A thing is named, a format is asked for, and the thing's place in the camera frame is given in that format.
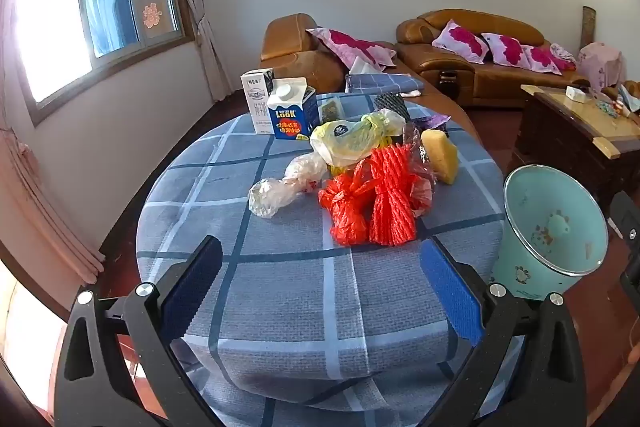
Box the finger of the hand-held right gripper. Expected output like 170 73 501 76
607 191 640 240
619 252 640 303

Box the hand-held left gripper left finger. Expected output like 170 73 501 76
54 235 223 427

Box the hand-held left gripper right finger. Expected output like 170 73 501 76
419 237 587 427

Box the teal trash bin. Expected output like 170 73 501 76
487 164 610 303

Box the red foam net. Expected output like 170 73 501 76
367 144 433 247
318 159 381 247

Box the dark wooden coffee table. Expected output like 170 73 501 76
515 84 640 208

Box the clear crumpled plastic bag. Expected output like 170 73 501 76
248 152 331 219

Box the yellow sponge piece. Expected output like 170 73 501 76
421 129 460 185

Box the pink transparent plastic bag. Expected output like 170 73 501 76
400 124 436 182

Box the pink cloth cover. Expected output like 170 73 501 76
579 42 626 90

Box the purple foil wrapper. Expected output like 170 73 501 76
412 113 451 132

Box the pink curtain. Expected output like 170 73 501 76
0 117 106 283

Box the pink floral pillow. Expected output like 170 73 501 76
432 19 490 65
481 33 531 68
522 44 563 75
306 27 398 72
550 43 578 70

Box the yellow white plastic bag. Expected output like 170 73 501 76
310 111 407 168

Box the black mesh net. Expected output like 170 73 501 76
374 92 411 120

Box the leaning wooden board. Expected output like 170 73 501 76
581 6 597 45

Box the white milk carton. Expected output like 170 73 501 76
240 68 276 135

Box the blue milk carton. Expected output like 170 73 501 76
266 78 321 141

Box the brown leather sofa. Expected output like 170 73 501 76
390 9 591 142

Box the clear packet of dark snack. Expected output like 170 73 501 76
317 97 347 128

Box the folded blue checked blanket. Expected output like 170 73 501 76
345 72 425 98

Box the brown leather armchair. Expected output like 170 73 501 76
259 13 351 95

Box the beige curtain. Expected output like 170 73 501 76
170 0 231 102

